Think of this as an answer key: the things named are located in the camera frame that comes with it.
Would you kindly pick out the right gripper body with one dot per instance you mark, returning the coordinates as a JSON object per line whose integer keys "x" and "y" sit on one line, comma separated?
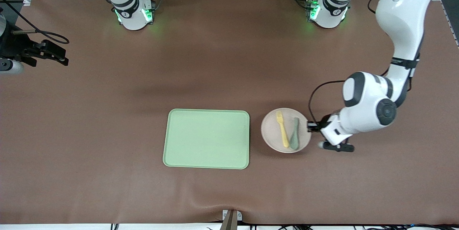
{"x": 14, "y": 46}

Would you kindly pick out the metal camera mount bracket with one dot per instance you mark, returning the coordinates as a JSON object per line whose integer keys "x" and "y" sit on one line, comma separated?
{"x": 231, "y": 219}

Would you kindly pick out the light green rectangular tray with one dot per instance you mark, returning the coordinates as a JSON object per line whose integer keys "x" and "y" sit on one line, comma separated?
{"x": 206, "y": 138}

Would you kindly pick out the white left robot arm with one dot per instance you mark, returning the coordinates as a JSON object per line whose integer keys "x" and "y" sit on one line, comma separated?
{"x": 405, "y": 15}

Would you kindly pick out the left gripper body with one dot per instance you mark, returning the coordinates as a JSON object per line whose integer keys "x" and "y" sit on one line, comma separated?
{"x": 323, "y": 120}

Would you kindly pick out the brown table cover mat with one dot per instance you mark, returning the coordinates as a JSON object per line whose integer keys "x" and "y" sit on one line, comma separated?
{"x": 229, "y": 61}

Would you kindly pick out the grey-green plastic spoon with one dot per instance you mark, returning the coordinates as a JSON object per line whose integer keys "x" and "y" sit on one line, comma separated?
{"x": 294, "y": 140}

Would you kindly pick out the beige round plate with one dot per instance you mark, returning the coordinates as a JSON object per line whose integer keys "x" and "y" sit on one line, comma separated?
{"x": 270, "y": 129}

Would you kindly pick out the yellow plastic fork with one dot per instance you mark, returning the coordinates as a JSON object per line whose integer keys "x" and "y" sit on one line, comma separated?
{"x": 284, "y": 133}

